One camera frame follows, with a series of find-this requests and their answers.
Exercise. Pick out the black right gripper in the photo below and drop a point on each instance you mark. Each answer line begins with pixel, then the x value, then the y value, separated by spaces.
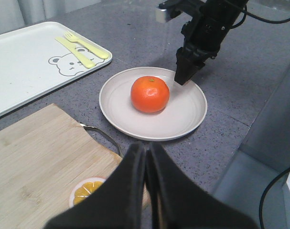
pixel 203 34

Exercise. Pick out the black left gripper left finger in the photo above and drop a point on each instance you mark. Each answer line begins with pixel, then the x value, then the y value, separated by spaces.
pixel 116 204

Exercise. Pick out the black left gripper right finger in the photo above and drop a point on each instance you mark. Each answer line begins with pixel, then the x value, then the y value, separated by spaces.
pixel 178 203

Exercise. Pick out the beige round plate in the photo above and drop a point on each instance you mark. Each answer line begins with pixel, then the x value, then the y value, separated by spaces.
pixel 184 112

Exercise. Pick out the orange mandarin fruit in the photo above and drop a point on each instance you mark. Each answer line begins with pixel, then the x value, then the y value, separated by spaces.
pixel 149 94

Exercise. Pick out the white rectangular bear tray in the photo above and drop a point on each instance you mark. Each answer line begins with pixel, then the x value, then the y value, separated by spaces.
pixel 34 63

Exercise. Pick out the orange slice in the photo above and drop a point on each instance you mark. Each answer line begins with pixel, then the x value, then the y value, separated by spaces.
pixel 84 189

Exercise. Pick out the wooden cutting board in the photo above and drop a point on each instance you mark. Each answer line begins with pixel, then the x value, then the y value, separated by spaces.
pixel 42 159

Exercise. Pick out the yellow plastic knife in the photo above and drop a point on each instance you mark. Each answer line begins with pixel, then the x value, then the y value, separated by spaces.
pixel 71 47

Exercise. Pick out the yellow plastic fork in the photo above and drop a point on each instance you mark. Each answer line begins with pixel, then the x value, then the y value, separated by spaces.
pixel 96 51

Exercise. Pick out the grey curtain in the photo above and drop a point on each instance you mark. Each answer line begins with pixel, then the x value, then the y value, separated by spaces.
pixel 15 14

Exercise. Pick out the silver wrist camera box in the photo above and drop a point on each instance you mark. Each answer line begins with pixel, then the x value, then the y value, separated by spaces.
pixel 162 15

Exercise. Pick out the metal cutting board handle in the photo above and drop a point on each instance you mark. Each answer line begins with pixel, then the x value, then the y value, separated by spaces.
pixel 105 135

